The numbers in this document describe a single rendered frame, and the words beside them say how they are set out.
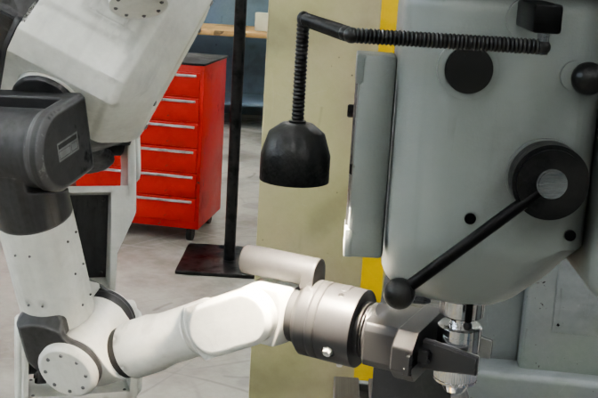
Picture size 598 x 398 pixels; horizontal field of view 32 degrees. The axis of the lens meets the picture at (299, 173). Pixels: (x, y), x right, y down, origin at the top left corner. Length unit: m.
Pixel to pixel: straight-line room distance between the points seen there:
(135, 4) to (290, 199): 1.73
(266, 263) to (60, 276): 0.25
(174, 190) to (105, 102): 4.50
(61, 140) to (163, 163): 4.54
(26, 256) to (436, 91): 0.54
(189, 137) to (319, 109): 2.89
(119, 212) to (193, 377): 2.52
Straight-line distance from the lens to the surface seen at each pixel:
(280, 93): 2.79
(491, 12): 0.96
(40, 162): 1.15
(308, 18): 0.99
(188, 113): 5.62
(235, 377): 4.08
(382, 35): 0.87
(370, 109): 1.03
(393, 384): 1.59
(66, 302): 1.27
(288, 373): 3.01
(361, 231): 1.06
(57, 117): 1.17
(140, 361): 1.27
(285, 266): 1.16
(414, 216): 0.99
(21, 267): 1.25
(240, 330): 1.16
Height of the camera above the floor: 1.65
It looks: 12 degrees down
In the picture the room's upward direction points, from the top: 3 degrees clockwise
